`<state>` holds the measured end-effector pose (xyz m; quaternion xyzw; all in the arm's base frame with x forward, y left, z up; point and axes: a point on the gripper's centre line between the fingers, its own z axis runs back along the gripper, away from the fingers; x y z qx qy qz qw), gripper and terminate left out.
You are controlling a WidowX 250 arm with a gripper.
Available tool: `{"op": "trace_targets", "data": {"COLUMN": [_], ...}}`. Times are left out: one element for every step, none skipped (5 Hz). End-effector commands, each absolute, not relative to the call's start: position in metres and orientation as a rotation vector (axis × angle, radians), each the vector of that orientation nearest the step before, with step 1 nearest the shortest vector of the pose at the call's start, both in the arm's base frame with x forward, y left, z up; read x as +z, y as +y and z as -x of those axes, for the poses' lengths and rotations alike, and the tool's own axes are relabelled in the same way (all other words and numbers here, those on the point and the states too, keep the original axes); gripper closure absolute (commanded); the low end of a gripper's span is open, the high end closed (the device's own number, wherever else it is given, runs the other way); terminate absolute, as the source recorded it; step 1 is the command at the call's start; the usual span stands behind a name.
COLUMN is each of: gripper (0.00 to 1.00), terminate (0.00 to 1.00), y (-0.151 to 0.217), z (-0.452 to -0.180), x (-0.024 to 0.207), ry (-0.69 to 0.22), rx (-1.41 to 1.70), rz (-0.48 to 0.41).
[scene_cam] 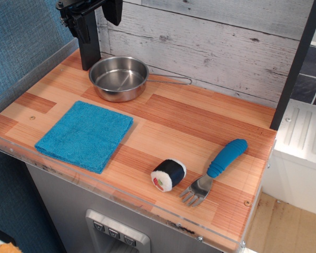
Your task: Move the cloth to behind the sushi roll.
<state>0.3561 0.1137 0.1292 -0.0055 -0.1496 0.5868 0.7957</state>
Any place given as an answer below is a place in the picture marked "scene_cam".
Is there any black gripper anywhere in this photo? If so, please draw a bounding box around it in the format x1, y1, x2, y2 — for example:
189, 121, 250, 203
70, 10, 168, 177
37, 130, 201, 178
55, 0, 123, 44

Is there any small steel pot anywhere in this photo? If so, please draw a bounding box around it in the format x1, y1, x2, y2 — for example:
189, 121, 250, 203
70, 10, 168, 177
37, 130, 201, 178
89, 56, 192, 102

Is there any blue towel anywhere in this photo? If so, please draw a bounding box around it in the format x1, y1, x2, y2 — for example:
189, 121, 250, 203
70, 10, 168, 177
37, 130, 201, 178
35, 101, 133, 174

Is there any clear acrylic edge guard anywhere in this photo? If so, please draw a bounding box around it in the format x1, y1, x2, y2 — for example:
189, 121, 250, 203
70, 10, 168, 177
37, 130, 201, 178
0, 137, 246, 252

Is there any plush sushi roll toy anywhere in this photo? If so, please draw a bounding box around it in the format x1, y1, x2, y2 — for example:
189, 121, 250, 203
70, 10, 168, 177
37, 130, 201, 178
151, 158, 186, 192

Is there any silver dispenser panel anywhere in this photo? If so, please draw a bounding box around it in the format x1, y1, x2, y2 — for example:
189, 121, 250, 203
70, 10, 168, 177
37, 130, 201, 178
85, 209, 151, 252

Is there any orange object at corner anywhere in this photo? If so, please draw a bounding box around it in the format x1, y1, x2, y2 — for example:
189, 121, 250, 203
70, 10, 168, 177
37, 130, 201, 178
0, 243, 22, 253

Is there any white toy sink unit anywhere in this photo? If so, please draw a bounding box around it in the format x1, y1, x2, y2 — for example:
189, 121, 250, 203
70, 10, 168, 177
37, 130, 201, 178
262, 100, 316, 214

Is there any dark left post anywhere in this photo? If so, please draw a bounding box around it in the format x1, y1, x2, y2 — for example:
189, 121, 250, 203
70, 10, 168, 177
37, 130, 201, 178
77, 11, 101, 71

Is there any dark post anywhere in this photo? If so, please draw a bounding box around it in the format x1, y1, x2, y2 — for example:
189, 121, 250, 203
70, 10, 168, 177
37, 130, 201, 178
270, 0, 316, 131
77, 11, 101, 71

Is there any blue handled metal fork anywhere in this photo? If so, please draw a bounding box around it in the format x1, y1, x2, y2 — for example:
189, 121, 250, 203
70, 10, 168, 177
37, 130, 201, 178
180, 139, 248, 207

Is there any dark right post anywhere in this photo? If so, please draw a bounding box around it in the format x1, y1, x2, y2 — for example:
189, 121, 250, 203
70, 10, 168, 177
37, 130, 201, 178
270, 0, 316, 131

